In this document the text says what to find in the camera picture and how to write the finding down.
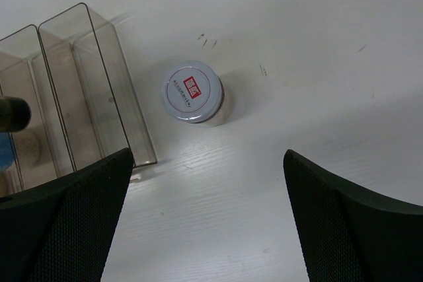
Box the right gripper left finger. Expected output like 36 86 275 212
1 149 134 281

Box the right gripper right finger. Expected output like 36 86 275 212
284 150 422 281

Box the silver lid blue label jar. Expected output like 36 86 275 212
0 133 15 172

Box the gold black pepper grinder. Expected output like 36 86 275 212
0 96 32 133

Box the white lid red logo jar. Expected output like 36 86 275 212
161 60 232 127

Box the clear organizer bin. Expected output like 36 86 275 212
38 2 157 171
1 24 73 194

